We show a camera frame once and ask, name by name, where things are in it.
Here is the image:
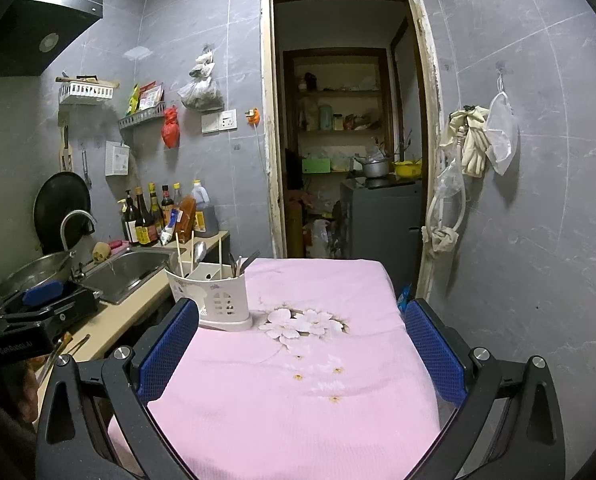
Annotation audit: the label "white wall basket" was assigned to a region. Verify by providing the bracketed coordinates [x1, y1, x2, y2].
[58, 80, 116, 106]

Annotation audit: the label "large soy sauce bottle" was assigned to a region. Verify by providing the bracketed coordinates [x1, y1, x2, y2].
[134, 187, 159, 247]

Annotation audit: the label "dark pump bottle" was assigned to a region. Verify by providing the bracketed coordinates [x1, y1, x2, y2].
[124, 190, 139, 244]

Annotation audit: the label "red plastic bag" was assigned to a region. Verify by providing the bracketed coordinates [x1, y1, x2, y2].
[161, 106, 180, 149]

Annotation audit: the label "grey hanging plastic bag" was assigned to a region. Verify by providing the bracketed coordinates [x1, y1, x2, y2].
[178, 47, 225, 111]

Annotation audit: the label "small aluminium pot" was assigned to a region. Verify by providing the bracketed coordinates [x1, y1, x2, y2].
[354, 156, 391, 178]

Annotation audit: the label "white hanging plastic holder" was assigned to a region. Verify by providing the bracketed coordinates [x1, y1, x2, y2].
[104, 141, 130, 177]

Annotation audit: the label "dark bottle with red label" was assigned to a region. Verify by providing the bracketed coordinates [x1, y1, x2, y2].
[160, 185, 175, 226]

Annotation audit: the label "white plastic utensil holder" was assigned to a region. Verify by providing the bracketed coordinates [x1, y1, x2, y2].
[165, 261, 253, 332]

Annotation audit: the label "white cable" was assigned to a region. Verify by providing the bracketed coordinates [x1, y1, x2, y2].
[252, 125, 269, 176]

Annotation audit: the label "worn door frame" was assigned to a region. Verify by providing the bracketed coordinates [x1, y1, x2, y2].
[259, 0, 446, 301]

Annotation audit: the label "grey cabinet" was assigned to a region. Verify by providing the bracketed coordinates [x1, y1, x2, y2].
[340, 180, 423, 286]

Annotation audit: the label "black range hood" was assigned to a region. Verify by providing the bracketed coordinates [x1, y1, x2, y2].
[0, 0, 104, 81]

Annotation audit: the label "pink floral tablecloth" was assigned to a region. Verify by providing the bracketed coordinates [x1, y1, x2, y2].
[107, 258, 443, 480]

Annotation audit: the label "yellow gas cylinder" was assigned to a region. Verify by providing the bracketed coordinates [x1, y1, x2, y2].
[285, 210, 305, 259]

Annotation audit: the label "orange spice packet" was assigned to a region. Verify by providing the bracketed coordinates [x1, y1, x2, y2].
[175, 196, 197, 241]

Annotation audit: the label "clear plastic bag on hook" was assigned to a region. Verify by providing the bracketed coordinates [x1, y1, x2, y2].
[484, 92, 519, 176]

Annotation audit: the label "dark bottle with yellow cap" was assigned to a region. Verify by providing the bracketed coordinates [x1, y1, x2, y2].
[148, 183, 163, 241]

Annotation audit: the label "steel wok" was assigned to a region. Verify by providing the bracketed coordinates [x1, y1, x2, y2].
[0, 252, 76, 298]

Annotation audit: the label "wooden shelf unit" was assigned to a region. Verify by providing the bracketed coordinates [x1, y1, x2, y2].
[283, 49, 393, 176]

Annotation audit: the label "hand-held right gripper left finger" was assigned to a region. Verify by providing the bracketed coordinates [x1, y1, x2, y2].
[35, 298, 200, 480]

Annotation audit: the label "person's left hand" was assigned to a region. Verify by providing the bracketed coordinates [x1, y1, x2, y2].
[13, 355, 42, 426]

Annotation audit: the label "wooden spatula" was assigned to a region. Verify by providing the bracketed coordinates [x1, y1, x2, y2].
[59, 122, 74, 171]

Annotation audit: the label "black frying pan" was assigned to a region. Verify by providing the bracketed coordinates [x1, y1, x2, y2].
[33, 171, 91, 256]

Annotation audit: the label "bunch of seasoning packets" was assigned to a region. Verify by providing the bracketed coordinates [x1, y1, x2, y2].
[125, 81, 163, 116]

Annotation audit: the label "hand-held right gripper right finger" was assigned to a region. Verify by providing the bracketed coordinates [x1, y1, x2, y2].
[404, 298, 566, 480]

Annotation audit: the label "wooden rolling pin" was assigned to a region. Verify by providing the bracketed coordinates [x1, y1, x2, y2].
[55, 76, 120, 89]

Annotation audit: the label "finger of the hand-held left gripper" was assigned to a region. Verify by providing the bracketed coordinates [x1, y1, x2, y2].
[0, 287, 103, 332]
[0, 280, 66, 314]

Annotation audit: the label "large oil jug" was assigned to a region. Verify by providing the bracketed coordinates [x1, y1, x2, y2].
[190, 180, 219, 237]

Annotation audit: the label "beige kitchen counter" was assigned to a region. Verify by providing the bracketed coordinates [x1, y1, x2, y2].
[35, 230, 230, 376]

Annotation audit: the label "white hose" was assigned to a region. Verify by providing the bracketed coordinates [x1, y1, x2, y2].
[424, 130, 467, 257]

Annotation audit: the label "white wall socket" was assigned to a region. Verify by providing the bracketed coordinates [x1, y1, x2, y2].
[201, 109, 237, 134]

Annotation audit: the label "dried twigs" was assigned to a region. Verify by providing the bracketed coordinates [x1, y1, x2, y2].
[378, 132, 419, 163]

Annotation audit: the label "steel faucet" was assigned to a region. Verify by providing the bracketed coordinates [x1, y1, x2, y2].
[60, 210, 98, 252]

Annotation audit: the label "grey wall rack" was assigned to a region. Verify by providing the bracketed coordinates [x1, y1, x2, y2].
[118, 102, 166, 131]

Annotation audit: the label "steel sink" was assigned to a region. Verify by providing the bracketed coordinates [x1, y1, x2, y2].
[80, 247, 171, 306]

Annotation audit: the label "beige gloves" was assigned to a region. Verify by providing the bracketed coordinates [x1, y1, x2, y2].
[440, 106, 491, 178]

